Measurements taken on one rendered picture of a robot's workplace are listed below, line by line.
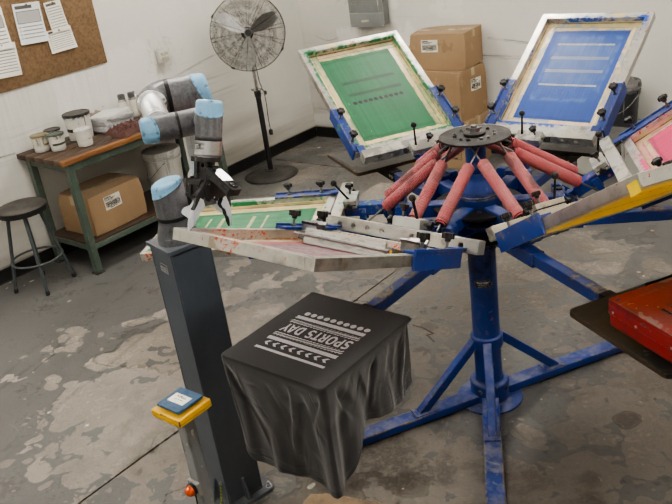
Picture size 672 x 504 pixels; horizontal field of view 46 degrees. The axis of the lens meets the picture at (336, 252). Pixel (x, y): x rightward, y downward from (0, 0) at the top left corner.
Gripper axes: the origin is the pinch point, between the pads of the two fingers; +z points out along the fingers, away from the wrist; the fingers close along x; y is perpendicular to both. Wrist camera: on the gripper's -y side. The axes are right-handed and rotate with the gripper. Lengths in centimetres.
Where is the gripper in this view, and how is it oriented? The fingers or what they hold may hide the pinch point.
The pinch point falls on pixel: (211, 229)
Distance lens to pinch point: 222.5
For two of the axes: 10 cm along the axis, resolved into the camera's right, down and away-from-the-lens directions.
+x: -6.3, 1.1, -7.7
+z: -0.6, 9.8, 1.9
